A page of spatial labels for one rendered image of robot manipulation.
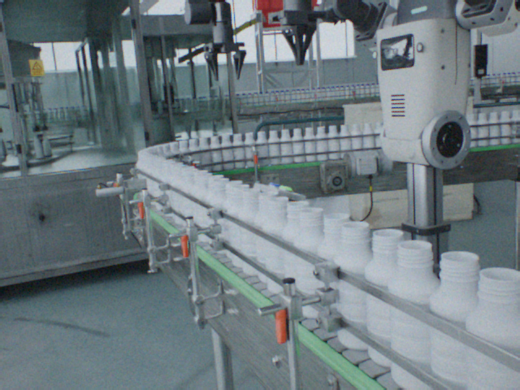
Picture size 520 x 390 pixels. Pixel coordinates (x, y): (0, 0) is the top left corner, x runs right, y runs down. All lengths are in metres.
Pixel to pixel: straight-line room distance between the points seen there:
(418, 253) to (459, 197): 4.88
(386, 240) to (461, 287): 0.12
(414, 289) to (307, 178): 2.05
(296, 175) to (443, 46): 1.32
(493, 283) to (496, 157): 2.45
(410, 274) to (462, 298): 0.07
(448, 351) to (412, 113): 0.98
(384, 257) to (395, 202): 4.58
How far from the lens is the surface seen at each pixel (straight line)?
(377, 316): 0.67
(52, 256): 4.21
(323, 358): 0.75
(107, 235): 4.21
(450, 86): 1.50
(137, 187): 1.88
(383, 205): 5.19
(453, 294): 0.57
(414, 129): 1.48
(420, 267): 0.60
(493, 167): 2.95
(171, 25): 6.24
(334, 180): 2.53
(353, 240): 0.69
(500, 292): 0.52
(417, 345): 0.62
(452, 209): 5.47
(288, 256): 0.86
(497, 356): 0.52
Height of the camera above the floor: 1.34
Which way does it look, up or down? 11 degrees down
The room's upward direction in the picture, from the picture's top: 4 degrees counter-clockwise
